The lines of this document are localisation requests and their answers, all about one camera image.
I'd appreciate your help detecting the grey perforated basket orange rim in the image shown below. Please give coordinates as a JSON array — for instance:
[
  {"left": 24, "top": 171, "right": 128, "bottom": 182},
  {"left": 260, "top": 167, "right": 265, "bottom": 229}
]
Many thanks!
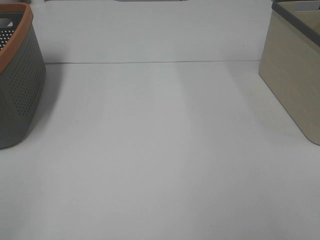
[{"left": 0, "top": 2, "right": 46, "bottom": 149}]

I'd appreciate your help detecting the beige storage bin grey rim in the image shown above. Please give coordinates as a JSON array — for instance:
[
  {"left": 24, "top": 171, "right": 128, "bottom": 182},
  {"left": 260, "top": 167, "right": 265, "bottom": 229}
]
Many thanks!
[{"left": 258, "top": 0, "right": 320, "bottom": 145}]

